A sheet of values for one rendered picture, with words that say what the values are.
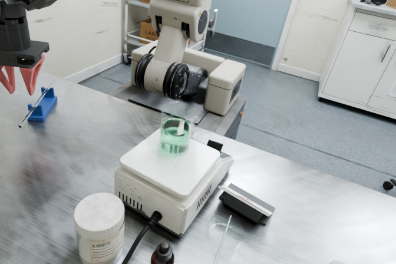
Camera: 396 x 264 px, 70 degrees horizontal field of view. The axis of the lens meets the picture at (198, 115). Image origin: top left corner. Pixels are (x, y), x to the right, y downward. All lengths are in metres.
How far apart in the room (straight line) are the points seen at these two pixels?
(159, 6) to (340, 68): 1.92
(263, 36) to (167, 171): 3.04
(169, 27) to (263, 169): 0.86
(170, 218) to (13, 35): 0.39
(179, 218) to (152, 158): 0.10
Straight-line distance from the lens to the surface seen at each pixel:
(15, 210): 0.52
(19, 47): 0.59
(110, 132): 0.64
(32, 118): 0.70
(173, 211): 0.42
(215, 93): 1.45
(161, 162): 0.44
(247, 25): 3.40
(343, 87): 2.89
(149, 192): 0.43
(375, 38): 2.79
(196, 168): 0.43
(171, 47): 1.28
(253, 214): 0.49
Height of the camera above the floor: 1.13
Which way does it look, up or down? 31 degrees down
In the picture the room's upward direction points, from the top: 10 degrees clockwise
